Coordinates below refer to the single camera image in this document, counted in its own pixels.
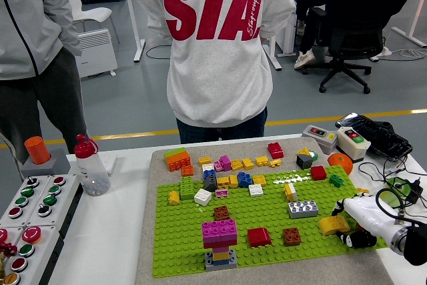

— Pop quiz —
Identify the magenta square brick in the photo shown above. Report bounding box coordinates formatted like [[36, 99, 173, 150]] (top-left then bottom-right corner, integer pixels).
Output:
[[201, 220, 222, 246]]

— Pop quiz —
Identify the white floor power strip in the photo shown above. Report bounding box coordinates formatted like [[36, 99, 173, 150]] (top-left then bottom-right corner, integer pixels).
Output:
[[369, 47, 393, 63]]

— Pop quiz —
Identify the white plastic chair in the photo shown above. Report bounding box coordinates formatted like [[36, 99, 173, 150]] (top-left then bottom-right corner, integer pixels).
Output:
[[64, 0, 121, 44]]

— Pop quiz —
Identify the beige two-button switch box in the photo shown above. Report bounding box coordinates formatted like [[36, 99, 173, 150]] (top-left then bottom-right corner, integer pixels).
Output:
[[335, 126, 372, 163]]

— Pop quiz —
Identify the white panel heater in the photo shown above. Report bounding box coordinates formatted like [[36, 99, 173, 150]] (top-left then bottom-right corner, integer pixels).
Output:
[[73, 27, 119, 79]]

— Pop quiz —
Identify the red valve handle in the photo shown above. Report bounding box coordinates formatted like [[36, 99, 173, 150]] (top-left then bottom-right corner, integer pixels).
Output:
[[0, 243, 17, 258]]

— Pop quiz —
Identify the brown square brick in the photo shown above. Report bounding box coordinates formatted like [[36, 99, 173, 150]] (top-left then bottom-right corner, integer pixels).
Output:
[[213, 205, 231, 222], [282, 227, 302, 246]]

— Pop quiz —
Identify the red square brick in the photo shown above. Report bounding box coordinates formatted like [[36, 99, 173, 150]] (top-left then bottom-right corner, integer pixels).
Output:
[[268, 142, 285, 160], [310, 165, 328, 181]]

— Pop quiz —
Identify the standing person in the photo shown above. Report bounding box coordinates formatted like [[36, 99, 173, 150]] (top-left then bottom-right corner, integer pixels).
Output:
[[134, 0, 297, 145], [0, 0, 88, 166]]

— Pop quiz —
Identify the translucent green cup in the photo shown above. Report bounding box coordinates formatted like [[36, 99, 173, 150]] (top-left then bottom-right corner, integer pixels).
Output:
[[380, 177, 413, 208]]

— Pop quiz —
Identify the tall green brick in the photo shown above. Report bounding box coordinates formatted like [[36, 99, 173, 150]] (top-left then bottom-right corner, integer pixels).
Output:
[[179, 176, 195, 201]]

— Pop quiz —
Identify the grey pushbutton control box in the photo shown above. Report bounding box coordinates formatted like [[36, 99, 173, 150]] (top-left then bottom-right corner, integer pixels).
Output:
[[25, 173, 83, 232], [0, 174, 51, 229]]

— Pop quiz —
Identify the clear bottle with red cap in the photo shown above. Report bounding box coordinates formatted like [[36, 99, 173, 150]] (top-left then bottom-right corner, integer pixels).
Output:
[[73, 133, 111, 197]]

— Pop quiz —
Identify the dark grey cube brick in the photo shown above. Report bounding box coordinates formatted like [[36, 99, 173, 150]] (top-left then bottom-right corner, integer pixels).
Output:
[[296, 154, 314, 170]]

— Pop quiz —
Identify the grey base brick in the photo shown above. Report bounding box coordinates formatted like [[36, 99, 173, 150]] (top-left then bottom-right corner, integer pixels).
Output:
[[204, 249, 238, 272]]

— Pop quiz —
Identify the large orange brick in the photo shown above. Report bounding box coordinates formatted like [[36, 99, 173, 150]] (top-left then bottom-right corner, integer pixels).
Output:
[[165, 151, 193, 172]]

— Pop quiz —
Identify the red sloped brick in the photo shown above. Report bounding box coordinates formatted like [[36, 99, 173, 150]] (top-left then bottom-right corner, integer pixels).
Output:
[[247, 227, 273, 248]]

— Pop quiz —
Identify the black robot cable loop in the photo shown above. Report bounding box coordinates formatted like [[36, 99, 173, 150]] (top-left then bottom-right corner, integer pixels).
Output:
[[375, 188, 416, 228]]

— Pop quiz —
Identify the grey holder block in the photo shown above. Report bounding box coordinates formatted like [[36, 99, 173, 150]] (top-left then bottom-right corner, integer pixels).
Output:
[[20, 149, 71, 178]]

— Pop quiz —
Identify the black plug and cord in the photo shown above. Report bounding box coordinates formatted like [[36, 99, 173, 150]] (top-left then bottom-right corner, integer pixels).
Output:
[[358, 160, 427, 214]]

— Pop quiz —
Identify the grey emergency-stop control box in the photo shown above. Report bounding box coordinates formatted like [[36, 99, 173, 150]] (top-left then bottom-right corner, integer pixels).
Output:
[[8, 226, 66, 285], [0, 226, 27, 285]]

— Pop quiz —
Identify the orange fruit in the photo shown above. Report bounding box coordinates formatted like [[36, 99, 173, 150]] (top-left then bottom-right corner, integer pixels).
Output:
[[327, 152, 354, 176]]

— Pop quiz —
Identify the light grey long brick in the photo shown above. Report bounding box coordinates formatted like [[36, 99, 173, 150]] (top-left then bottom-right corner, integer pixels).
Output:
[[288, 200, 320, 219]]

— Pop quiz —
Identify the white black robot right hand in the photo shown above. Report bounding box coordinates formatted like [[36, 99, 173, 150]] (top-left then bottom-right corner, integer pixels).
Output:
[[331, 195, 402, 250]]

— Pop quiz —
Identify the yellow arched brick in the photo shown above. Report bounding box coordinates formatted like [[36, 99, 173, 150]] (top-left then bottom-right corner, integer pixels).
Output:
[[318, 214, 352, 236]]

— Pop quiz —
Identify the orange cylinder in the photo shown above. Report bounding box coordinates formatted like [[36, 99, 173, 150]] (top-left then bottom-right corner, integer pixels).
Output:
[[25, 135, 51, 165]]

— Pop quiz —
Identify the grey-brown table mat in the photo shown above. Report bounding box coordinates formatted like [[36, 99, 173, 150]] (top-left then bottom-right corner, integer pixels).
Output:
[[135, 136, 394, 285]]

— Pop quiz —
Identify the pink square brick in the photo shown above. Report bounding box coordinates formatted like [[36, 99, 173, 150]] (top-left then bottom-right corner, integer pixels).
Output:
[[218, 218, 238, 245]]

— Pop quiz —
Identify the white panel under desk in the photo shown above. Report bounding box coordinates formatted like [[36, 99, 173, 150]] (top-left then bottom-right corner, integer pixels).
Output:
[[276, 13, 298, 55]]

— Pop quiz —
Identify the light green flat brick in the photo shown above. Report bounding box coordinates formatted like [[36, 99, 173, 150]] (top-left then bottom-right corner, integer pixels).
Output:
[[163, 147, 187, 158]]

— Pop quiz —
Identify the yellow and white brick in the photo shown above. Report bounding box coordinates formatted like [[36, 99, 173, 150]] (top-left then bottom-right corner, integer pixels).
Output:
[[284, 182, 298, 202]]

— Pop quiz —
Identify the green studded baseplate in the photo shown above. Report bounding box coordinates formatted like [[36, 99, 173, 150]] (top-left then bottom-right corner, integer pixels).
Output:
[[151, 164, 391, 278]]

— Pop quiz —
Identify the grey two-button switch box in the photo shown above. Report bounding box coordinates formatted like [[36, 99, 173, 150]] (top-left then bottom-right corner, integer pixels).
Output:
[[302, 124, 340, 155]]

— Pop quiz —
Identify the black office chair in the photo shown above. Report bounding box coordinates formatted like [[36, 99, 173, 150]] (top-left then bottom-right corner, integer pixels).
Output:
[[302, 6, 390, 95]]

